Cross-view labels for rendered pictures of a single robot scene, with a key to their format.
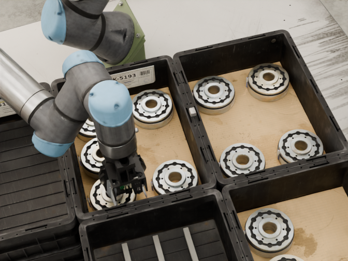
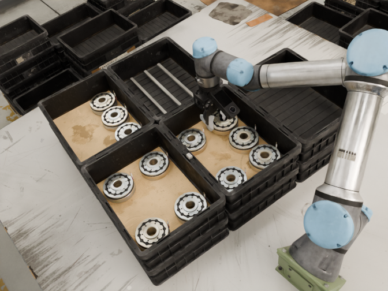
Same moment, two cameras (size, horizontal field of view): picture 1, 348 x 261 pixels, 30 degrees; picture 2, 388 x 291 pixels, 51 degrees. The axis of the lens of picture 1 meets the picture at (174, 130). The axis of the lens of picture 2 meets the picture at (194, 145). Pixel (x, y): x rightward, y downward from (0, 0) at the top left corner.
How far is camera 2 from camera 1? 1.73 m
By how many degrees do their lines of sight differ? 77
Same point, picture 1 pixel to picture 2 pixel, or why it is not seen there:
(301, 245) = (111, 140)
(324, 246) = (99, 144)
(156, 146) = (216, 163)
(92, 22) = not seen: hidden behind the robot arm
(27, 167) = (288, 123)
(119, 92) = (197, 44)
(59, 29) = not seen: hidden behind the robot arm
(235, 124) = (169, 196)
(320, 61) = not seen: outside the picture
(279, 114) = (139, 215)
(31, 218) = (264, 102)
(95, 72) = (223, 58)
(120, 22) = (305, 249)
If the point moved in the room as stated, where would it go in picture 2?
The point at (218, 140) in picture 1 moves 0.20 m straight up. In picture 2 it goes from (176, 181) to (166, 142)
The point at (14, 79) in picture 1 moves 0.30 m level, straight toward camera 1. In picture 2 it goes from (284, 64) to (214, 29)
